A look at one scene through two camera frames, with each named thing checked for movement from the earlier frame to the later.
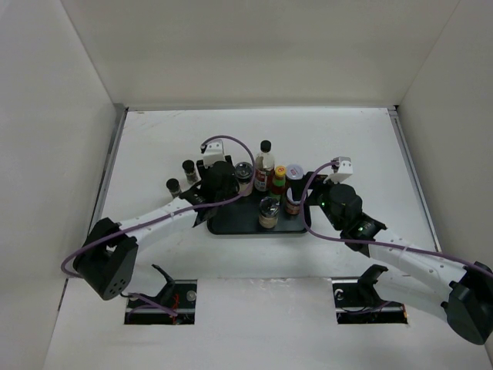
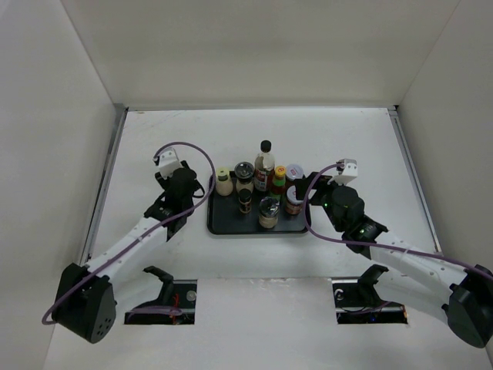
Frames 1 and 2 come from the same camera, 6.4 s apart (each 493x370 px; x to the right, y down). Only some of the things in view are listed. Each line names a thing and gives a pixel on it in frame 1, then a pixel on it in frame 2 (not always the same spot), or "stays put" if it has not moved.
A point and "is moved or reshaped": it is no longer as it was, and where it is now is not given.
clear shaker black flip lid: (268, 212) stays put
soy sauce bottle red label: (265, 166) stays put
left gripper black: (202, 169) to (163, 181)
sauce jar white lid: (294, 171) stays put
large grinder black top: (243, 173) stays put
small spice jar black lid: (189, 166) is moved or reshaped
